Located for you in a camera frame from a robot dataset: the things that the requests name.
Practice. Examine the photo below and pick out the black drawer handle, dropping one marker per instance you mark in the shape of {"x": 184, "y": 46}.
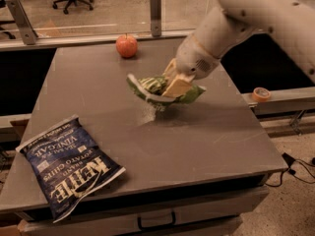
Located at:
{"x": 156, "y": 222}

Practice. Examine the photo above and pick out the middle metal glass bracket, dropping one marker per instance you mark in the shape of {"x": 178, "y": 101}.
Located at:
{"x": 155, "y": 14}

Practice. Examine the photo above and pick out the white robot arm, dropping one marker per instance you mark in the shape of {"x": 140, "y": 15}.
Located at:
{"x": 289, "y": 23}

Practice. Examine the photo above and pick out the red apple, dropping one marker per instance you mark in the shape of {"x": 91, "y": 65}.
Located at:
{"x": 126, "y": 45}

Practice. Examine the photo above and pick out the grey table drawer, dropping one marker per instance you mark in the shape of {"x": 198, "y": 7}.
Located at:
{"x": 215, "y": 215}

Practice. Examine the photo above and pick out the left metal glass bracket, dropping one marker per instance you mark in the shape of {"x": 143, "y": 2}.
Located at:
{"x": 27, "y": 33}

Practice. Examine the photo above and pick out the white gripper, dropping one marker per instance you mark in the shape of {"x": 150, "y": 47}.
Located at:
{"x": 194, "y": 60}

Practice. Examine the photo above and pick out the metal glass bracket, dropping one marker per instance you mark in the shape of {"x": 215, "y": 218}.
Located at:
{"x": 27, "y": 33}
{"x": 155, "y": 14}

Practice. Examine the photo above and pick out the blue Kettle chip bag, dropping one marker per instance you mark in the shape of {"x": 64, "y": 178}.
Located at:
{"x": 68, "y": 165}

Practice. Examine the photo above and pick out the orange tape roll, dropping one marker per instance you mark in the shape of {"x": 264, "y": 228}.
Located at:
{"x": 261, "y": 94}

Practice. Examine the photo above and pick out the green jalapeno chip bag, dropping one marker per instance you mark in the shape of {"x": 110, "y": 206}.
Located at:
{"x": 151, "y": 89}

